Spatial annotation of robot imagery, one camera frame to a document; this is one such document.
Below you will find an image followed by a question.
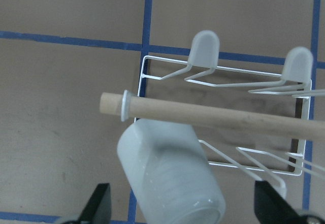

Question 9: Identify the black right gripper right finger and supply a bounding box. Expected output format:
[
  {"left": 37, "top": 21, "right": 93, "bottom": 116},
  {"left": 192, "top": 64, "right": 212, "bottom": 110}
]
[{"left": 254, "top": 181, "right": 310, "bottom": 224}]

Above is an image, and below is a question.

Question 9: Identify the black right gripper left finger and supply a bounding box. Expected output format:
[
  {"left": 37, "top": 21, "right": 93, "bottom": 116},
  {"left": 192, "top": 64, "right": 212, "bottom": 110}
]
[{"left": 77, "top": 183, "right": 112, "bottom": 223}]

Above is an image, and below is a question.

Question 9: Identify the grey plastic cup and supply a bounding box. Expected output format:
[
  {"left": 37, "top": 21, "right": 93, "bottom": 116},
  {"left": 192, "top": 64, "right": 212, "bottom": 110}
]
[{"left": 117, "top": 119, "right": 225, "bottom": 223}]

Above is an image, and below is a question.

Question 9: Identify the white wire cup rack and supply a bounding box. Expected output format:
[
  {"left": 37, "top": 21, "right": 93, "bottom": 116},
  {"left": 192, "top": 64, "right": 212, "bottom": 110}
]
[{"left": 99, "top": 30, "right": 325, "bottom": 199}]

